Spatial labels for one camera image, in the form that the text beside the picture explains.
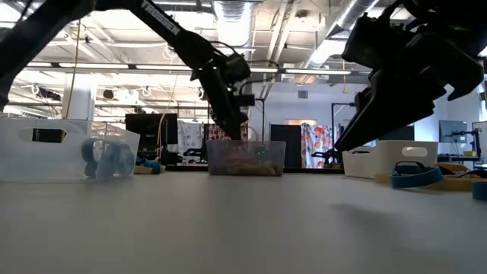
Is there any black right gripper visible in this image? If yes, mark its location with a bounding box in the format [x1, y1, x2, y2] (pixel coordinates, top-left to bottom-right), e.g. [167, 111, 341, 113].
[334, 13, 485, 152]

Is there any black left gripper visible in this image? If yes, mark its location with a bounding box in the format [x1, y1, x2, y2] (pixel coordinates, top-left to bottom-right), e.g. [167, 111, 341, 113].
[192, 53, 256, 141]

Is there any tan rubber band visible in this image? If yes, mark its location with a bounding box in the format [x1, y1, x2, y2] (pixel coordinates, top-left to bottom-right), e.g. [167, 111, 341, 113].
[374, 162, 481, 193]
[133, 164, 167, 176]
[228, 159, 282, 177]

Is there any short black rubber band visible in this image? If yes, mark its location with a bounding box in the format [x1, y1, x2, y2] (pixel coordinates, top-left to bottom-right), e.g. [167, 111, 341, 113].
[454, 168, 487, 179]

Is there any red dotted cloth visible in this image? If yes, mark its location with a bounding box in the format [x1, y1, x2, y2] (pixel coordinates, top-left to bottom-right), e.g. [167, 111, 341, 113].
[207, 122, 248, 142]

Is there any grey translucent basket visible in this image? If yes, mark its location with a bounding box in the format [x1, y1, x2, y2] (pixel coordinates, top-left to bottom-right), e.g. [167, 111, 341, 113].
[206, 140, 287, 177]

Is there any white patterned cloth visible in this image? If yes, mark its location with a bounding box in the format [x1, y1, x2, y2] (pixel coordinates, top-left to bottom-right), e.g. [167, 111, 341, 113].
[177, 120, 205, 154]

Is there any white plastic basket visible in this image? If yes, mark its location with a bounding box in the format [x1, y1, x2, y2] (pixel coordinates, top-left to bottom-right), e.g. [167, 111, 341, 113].
[341, 139, 439, 179]

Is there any small desk monitor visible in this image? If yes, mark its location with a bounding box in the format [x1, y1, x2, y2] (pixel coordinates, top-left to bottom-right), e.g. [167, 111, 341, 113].
[438, 119, 468, 144]

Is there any black monitor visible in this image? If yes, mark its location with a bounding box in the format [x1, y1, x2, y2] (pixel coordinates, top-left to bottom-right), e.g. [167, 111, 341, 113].
[125, 113, 179, 153]

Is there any colourful floral cloth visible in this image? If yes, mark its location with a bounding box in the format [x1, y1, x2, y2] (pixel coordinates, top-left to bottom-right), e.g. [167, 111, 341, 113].
[301, 122, 336, 169]

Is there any long ceiling light strip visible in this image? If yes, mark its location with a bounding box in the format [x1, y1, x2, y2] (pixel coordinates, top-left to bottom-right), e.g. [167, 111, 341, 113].
[22, 62, 353, 76]

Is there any white column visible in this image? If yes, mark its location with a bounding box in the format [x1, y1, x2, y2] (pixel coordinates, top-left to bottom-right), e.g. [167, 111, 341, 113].
[62, 74, 95, 123]

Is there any clear plastic basket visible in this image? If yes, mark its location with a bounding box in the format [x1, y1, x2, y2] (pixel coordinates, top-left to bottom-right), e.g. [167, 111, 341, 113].
[0, 117, 141, 183]

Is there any black clothes rack frame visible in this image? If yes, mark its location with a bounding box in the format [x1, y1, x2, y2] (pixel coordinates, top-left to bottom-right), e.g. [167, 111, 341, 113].
[207, 97, 266, 142]
[330, 101, 361, 153]

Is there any silver ventilation duct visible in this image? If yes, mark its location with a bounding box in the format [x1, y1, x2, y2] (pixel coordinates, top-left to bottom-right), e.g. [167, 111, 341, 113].
[212, 0, 254, 119]
[304, 0, 381, 73]

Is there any yellow extension cable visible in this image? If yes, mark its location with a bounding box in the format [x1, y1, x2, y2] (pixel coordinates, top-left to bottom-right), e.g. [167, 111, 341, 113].
[66, 21, 84, 119]

